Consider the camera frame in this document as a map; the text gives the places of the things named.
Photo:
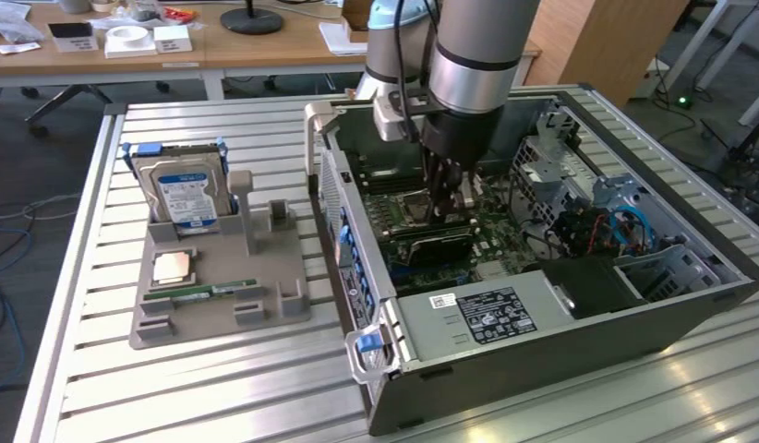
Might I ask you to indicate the plain white box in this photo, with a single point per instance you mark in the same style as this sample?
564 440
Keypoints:
173 39

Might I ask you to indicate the grey plastic parts rack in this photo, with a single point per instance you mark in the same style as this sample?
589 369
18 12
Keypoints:
275 258

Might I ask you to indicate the wooden office desk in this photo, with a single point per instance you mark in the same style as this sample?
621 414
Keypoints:
263 51
35 62

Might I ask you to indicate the white desk frame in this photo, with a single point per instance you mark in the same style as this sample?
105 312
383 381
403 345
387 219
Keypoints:
732 46

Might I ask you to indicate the green motherboard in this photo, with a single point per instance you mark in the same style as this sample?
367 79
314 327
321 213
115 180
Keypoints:
497 240

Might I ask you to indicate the perforated metal disk bay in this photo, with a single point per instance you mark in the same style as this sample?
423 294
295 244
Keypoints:
540 180

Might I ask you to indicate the white control box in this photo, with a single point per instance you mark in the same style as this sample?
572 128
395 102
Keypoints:
656 80

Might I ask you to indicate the dark bagged parts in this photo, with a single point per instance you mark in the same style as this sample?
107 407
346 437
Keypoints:
145 14

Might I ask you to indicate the clear plastic bag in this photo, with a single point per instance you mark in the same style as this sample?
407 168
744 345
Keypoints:
13 25

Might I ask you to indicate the white paper label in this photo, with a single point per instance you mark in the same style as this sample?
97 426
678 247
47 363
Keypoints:
17 48

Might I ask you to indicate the slanted metal disk bay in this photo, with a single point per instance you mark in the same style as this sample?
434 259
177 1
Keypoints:
669 277

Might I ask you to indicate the silver power supply unit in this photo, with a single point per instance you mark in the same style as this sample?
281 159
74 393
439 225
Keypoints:
429 332

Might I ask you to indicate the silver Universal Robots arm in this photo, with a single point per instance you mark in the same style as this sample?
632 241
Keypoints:
473 60

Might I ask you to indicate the loose green RAM stick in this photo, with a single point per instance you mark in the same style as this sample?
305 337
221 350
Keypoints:
198 290

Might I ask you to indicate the wooden cabinet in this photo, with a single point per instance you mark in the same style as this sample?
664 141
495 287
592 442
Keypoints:
620 46

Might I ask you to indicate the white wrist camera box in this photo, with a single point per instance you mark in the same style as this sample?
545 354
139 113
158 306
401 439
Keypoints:
393 120

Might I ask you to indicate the open dark grey PC case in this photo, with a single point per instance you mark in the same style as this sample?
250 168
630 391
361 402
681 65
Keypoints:
540 378

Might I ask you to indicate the CPU socket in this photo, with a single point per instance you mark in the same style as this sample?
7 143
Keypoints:
414 207

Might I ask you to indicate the CPU chip with copper lid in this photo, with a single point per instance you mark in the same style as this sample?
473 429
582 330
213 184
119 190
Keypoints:
173 267

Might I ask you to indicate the white paper stack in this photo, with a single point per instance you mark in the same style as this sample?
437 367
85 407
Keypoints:
343 41

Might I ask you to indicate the black wheeled chair base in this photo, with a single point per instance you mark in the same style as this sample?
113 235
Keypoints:
66 99

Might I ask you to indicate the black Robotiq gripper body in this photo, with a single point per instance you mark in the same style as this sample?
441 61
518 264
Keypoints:
459 136

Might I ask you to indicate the beige tape roll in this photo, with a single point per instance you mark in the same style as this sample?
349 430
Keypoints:
103 5

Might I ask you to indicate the red and white package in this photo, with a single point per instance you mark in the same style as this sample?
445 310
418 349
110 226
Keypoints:
179 16

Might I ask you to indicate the grey cup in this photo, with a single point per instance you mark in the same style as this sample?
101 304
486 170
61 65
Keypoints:
75 5

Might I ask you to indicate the graphics card with metal bracket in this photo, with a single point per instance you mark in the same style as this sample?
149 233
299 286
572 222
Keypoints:
438 249

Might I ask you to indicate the white box with black top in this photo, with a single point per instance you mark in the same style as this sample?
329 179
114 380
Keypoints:
73 37

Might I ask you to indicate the installed green RAM stick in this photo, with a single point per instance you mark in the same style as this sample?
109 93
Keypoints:
417 231

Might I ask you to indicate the black round lamp base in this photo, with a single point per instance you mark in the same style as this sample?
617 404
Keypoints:
250 23

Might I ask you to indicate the hard disk in blue caddy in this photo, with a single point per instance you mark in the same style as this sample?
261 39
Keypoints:
179 194

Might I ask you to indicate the black plastic air shroud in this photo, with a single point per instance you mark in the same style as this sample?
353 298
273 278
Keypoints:
593 286

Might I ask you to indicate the blue case release latch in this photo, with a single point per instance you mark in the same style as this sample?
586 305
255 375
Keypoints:
369 343

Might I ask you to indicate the brown cardboard box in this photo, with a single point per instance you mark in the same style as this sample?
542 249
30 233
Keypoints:
355 14

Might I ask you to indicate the white tape roll block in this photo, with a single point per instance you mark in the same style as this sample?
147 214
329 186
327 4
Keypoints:
130 44

